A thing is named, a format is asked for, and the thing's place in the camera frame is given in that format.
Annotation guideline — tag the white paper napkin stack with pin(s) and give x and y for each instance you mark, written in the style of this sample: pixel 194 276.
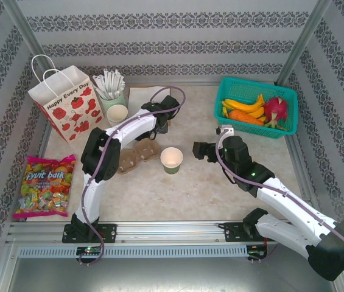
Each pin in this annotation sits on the white paper napkin stack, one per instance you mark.
pixel 138 97

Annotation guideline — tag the brown cardboard cup carrier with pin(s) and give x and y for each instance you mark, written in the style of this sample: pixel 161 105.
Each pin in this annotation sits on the brown cardboard cup carrier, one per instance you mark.
pixel 150 150

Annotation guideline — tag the green paper coffee cup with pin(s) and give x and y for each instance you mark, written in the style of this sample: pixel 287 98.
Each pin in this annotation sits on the green paper coffee cup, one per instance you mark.
pixel 171 168

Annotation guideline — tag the white paper bag red print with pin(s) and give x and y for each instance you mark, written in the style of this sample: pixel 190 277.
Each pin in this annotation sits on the white paper bag red print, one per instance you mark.
pixel 77 100

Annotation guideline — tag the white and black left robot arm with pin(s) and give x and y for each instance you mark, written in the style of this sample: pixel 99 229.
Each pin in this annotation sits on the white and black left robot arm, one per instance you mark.
pixel 135 123

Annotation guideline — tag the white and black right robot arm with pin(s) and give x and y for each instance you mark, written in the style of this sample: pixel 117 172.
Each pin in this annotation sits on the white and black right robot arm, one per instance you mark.
pixel 293 207

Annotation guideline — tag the orange toy carrot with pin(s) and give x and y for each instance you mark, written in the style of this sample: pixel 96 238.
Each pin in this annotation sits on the orange toy carrot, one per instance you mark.
pixel 244 117

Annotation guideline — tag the yellow toy banana bunch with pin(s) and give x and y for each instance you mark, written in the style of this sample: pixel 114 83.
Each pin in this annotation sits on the yellow toy banana bunch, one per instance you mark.
pixel 241 106

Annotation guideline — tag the white wrapped straw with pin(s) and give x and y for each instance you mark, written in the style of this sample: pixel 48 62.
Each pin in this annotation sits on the white wrapped straw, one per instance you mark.
pixel 117 80
pixel 121 88
pixel 108 80
pixel 98 83

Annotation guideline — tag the stack of paper cups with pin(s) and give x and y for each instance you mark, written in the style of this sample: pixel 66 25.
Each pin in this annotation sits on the stack of paper cups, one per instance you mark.
pixel 117 112

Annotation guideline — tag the pink toy dragon fruit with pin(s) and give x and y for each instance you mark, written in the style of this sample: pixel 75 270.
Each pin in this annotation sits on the pink toy dragon fruit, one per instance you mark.
pixel 276 109

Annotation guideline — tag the mint green straw holder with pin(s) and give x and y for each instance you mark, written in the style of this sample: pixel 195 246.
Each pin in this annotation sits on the mint green straw holder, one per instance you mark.
pixel 106 105

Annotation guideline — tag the teal plastic basket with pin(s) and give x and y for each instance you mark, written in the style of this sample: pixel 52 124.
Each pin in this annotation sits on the teal plastic basket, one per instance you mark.
pixel 244 88

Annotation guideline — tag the colourful fruit candy bag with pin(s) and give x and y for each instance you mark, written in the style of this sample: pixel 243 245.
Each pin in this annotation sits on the colourful fruit candy bag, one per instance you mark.
pixel 44 188

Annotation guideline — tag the aluminium table edge rail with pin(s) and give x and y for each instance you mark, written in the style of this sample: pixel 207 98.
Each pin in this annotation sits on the aluminium table edge rail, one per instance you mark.
pixel 190 83

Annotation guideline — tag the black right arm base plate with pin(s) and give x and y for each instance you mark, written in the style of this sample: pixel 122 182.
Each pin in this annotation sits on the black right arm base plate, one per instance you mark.
pixel 231 232

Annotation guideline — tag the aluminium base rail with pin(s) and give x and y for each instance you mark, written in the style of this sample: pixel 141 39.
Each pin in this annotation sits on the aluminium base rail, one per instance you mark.
pixel 165 231

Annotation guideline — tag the aluminium frame post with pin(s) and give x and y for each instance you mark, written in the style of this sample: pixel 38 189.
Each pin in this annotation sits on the aluminium frame post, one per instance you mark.
pixel 29 36
pixel 305 36

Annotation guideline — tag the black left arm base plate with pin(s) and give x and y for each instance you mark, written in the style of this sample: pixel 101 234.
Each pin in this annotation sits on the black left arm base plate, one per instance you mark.
pixel 110 232

